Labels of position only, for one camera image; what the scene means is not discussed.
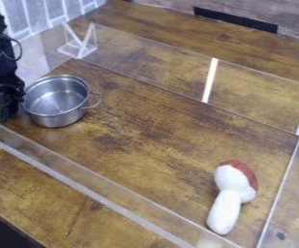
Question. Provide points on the small stainless steel pot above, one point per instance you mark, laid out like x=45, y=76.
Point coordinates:
x=58, y=99

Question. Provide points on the plush mushroom toy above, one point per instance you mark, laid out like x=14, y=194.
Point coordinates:
x=238, y=187

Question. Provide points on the clear acrylic triangle stand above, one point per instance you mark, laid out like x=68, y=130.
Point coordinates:
x=76, y=47

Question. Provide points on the clear acrylic front barrier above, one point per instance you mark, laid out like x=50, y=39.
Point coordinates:
x=145, y=212

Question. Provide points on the clear acrylic barrier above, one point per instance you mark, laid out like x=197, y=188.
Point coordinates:
x=281, y=232
x=145, y=212

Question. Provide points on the clear acrylic right barrier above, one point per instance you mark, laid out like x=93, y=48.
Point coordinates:
x=281, y=232

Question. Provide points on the black strip on wall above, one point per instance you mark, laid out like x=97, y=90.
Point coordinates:
x=238, y=20

